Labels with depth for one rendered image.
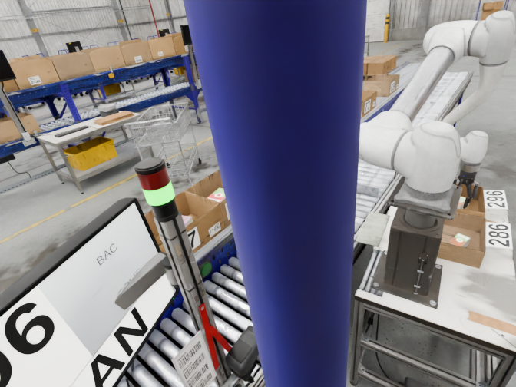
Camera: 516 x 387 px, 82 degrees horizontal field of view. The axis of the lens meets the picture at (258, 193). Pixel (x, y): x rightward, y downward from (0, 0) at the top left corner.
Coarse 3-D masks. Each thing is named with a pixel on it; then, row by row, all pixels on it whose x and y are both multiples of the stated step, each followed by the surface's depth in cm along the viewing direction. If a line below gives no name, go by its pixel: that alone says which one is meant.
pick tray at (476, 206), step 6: (462, 186) 176; (474, 186) 173; (462, 192) 178; (480, 192) 173; (480, 198) 170; (474, 204) 172; (480, 204) 167; (462, 210) 156; (468, 210) 155; (474, 210) 167; (480, 210) 164; (480, 216) 153
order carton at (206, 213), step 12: (180, 204) 170; (192, 204) 172; (204, 204) 164; (216, 204) 156; (192, 216) 176; (204, 216) 147; (216, 216) 154; (156, 228) 161; (192, 228) 142; (204, 228) 149; (204, 240) 151
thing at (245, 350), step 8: (248, 328) 85; (240, 336) 83; (248, 336) 83; (240, 344) 81; (248, 344) 81; (232, 352) 80; (240, 352) 79; (248, 352) 79; (256, 352) 81; (232, 360) 79; (240, 360) 78; (248, 360) 79; (232, 368) 79; (240, 368) 77; (248, 368) 79; (248, 376) 83
